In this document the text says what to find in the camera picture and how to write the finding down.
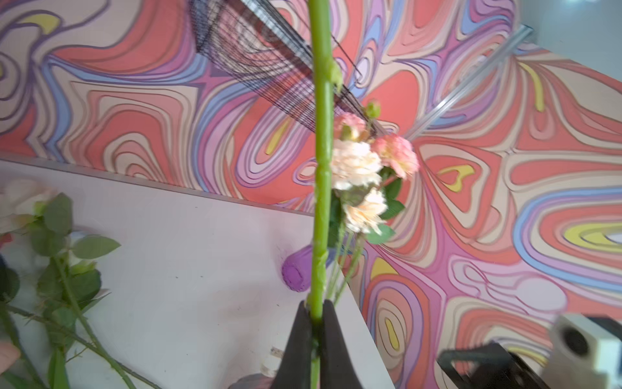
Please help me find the white rose stem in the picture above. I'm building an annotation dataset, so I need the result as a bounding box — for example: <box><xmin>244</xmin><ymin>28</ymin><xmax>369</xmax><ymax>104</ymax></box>
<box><xmin>307</xmin><ymin>0</ymin><xmax>335</xmax><ymax>388</ymax></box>

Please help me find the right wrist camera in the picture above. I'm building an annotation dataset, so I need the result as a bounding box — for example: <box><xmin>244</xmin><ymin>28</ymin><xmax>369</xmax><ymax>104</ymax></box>
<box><xmin>541</xmin><ymin>314</ymin><xmax>621</xmax><ymax>389</ymax></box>

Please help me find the black wire basket back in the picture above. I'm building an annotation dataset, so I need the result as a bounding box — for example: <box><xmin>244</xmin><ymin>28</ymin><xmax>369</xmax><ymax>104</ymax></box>
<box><xmin>186</xmin><ymin>0</ymin><xmax>390</xmax><ymax>138</ymax></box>

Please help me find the pile of artificial flowers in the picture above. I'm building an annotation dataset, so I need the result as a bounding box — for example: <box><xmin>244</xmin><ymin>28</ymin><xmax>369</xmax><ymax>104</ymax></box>
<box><xmin>1</xmin><ymin>178</ymin><xmax>158</xmax><ymax>388</ymax></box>

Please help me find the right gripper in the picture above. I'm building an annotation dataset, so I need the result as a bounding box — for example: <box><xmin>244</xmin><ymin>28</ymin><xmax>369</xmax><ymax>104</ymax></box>
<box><xmin>437</xmin><ymin>342</ymin><xmax>549</xmax><ymax>389</ymax></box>

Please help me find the pink glass vase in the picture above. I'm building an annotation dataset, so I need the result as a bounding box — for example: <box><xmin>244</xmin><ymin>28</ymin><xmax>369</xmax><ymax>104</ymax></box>
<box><xmin>228</xmin><ymin>373</ymin><xmax>274</xmax><ymax>389</ymax></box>

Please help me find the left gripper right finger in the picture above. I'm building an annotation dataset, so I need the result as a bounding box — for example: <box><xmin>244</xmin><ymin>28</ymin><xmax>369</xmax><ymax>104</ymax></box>
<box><xmin>320</xmin><ymin>300</ymin><xmax>363</xmax><ymax>389</ymax></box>

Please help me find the cream rose stem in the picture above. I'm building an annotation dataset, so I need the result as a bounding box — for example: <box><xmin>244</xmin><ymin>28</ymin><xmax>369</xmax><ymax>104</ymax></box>
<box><xmin>325</xmin><ymin>139</ymin><xmax>407</xmax><ymax>300</ymax></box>

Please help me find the blue purple glass vase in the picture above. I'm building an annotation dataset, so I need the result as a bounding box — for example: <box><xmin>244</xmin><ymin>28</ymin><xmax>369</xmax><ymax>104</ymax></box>
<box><xmin>281</xmin><ymin>243</ymin><xmax>313</xmax><ymax>293</ymax></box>

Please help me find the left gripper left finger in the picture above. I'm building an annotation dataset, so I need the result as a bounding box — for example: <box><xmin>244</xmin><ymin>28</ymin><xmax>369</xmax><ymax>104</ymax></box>
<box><xmin>271</xmin><ymin>301</ymin><xmax>314</xmax><ymax>389</ymax></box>

